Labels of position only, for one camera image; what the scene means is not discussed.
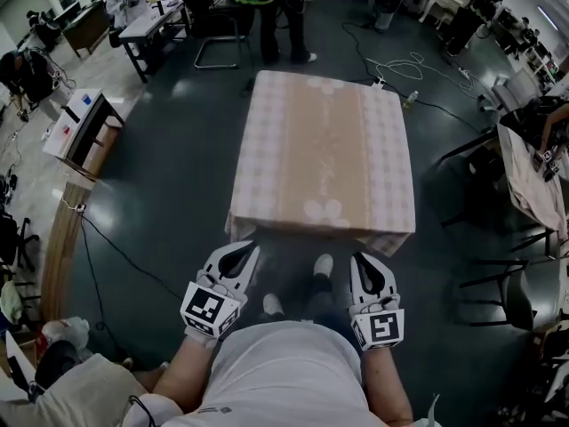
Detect beige bag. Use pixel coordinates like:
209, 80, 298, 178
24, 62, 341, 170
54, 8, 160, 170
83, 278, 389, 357
0, 352, 150, 427

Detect white plastic bag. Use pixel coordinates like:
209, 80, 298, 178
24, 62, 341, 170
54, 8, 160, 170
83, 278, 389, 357
41, 316, 92, 351

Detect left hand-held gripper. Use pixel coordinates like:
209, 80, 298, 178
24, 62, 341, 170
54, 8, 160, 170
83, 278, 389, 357
179, 239, 262, 350

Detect black floor cable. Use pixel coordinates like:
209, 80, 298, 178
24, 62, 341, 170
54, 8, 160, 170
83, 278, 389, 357
341, 20, 488, 135

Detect grey work table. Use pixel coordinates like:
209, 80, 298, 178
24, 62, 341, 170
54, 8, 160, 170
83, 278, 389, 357
117, 0, 193, 85

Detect curved wooden bench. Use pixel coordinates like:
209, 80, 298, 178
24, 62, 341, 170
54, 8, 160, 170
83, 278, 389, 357
38, 122, 122, 324

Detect person's white shoe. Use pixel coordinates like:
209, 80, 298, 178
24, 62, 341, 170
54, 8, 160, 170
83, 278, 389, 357
262, 293, 286, 318
312, 253, 335, 278

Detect small white topped table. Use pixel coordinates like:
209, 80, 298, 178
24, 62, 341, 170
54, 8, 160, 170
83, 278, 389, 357
42, 87, 126, 171

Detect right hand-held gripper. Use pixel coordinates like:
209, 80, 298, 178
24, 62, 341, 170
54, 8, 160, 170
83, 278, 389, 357
348, 251, 406, 352

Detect black metal frame chair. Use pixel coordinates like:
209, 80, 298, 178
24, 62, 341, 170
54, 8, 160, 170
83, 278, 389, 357
193, 0, 251, 71

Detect person's left white shoe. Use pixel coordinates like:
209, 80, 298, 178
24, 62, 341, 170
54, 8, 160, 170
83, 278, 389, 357
262, 293, 286, 318

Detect person's dark trousers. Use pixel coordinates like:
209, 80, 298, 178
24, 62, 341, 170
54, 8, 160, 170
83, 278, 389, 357
256, 271, 357, 335

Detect white cable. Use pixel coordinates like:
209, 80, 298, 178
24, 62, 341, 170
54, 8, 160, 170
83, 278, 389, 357
365, 51, 475, 93

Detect person's white shirt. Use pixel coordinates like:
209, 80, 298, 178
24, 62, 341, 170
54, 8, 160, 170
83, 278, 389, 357
160, 319, 393, 427

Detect person's right white shoe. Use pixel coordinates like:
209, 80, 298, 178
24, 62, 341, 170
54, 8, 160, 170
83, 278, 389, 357
312, 253, 335, 278

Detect person's left forearm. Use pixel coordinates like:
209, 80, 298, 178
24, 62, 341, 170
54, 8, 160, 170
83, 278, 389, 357
152, 334, 220, 414

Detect table with beige cloth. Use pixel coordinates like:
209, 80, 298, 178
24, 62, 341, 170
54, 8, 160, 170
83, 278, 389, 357
495, 121, 569, 242

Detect brown wooden desk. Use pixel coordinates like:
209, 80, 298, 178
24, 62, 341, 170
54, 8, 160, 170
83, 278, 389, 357
60, 0, 111, 60

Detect pink checked tablecloth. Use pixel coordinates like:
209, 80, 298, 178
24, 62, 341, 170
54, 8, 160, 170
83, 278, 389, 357
224, 69, 418, 258

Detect person's right forearm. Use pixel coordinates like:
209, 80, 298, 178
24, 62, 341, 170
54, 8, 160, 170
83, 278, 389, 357
360, 346, 415, 425

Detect long black cable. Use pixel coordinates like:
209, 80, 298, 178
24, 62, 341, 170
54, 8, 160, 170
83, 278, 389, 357
76, 213, 184, 302

